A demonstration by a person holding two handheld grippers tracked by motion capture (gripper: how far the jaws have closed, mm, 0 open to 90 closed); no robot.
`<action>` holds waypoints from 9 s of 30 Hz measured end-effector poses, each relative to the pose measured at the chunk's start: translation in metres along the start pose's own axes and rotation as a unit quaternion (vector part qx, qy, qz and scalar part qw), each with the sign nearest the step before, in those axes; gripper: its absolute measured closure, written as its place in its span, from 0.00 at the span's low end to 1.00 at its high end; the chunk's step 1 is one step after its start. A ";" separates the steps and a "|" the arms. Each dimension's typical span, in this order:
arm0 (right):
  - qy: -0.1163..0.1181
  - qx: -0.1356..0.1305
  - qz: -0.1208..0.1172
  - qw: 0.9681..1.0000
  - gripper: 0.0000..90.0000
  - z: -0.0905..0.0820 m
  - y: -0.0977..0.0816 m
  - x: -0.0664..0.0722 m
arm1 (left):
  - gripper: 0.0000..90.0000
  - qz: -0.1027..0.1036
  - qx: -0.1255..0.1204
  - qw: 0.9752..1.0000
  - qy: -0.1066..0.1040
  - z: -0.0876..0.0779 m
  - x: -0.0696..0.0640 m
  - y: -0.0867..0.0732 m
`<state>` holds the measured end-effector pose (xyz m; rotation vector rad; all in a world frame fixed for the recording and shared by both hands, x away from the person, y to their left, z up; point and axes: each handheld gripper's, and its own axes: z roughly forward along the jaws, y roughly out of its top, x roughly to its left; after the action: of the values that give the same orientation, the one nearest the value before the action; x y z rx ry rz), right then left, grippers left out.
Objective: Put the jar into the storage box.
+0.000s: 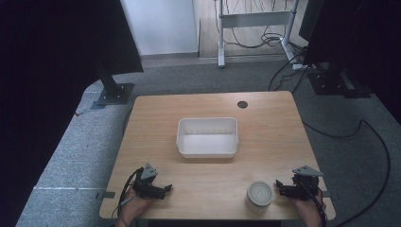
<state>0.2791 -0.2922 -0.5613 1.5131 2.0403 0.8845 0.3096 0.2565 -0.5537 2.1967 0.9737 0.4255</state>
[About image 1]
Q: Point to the white round jar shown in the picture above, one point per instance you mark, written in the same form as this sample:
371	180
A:
259	193

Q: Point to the black table grommet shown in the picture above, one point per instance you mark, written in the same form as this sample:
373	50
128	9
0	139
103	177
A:
242	104

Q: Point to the white plastic bin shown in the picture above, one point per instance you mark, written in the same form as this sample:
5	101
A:
207	142

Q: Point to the person's right hand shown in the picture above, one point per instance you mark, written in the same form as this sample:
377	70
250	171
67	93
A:
307	211

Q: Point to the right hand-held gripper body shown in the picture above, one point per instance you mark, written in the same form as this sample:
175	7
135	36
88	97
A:
307	183

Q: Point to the black curtain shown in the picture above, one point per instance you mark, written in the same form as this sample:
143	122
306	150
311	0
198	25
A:
56	47

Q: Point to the black stand base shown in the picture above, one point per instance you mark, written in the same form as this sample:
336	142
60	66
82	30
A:
337	83

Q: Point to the white power strip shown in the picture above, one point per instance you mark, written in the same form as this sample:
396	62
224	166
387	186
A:
301	66

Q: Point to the grey table edge bracket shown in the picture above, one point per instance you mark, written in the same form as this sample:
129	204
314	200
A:
105	195
329	194

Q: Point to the person's left hand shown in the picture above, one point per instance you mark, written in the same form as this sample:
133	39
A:
134	208

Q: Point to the black stand with base plate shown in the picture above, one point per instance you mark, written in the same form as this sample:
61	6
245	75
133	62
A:
112	91

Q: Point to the white desk frame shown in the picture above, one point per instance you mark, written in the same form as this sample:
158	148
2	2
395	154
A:
255	19

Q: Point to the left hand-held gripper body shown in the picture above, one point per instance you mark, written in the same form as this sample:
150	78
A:
145	181

